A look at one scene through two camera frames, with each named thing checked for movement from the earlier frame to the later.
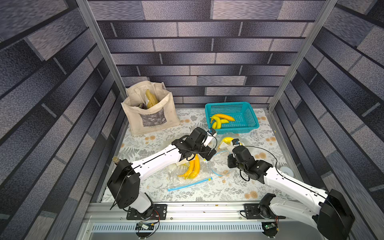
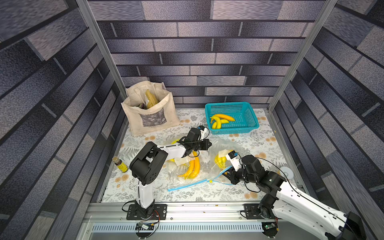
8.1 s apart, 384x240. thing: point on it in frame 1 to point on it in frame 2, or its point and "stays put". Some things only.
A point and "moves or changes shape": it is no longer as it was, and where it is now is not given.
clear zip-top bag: [191, 172] stays put
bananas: [217, 119] stays put
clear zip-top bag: [218, 160] moves or changes shape
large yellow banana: [217, 119] stays put
